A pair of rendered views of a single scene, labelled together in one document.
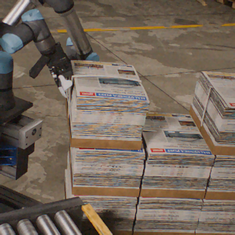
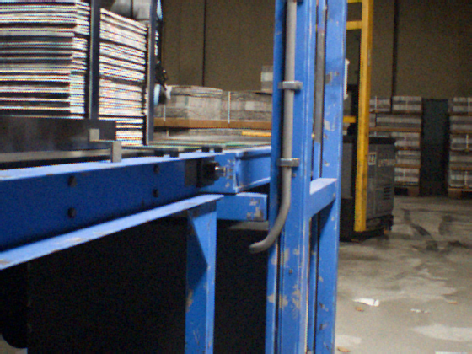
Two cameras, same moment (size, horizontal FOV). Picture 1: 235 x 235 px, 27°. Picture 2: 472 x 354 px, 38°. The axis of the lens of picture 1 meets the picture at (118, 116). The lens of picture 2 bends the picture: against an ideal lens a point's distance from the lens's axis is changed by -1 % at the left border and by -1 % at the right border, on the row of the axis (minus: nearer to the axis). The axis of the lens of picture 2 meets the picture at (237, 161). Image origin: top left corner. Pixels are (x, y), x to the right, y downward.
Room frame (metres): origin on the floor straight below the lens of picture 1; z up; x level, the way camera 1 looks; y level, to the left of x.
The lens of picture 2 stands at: (-1.34, 2.46, 0.85)
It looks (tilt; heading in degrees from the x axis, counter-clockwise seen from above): 3 degrees down; 319
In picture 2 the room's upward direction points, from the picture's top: 2 degrees clockwise
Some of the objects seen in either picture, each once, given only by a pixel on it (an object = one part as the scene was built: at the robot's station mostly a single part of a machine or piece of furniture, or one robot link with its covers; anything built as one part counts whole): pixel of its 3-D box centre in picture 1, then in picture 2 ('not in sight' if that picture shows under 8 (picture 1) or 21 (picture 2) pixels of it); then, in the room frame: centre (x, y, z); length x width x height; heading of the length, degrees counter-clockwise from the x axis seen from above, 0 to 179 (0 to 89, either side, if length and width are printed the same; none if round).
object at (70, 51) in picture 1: (75, 49); not in sight; (2.40, 0.27, 0.98); 0.11 x 0.08 x 0.11; 44
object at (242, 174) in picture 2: not in sight; (158, 159); (0.25, 1.35, 0.75); 0.70 x 0.65 x 0.10; 124
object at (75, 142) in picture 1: (104, 134); (195, 123); (1.78, 0.05, 0.86); 0.29 x 0.16 x 0.04; 103
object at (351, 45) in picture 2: not in sight; (325, 72); (2.21, -1.54, 1.28); 0.57 x 0.01 x 0.65; 12
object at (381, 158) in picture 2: not in sight; (343, 184); (2.28, -1.89, 0.40); 0.69 x 0.55 x 0.80; 12
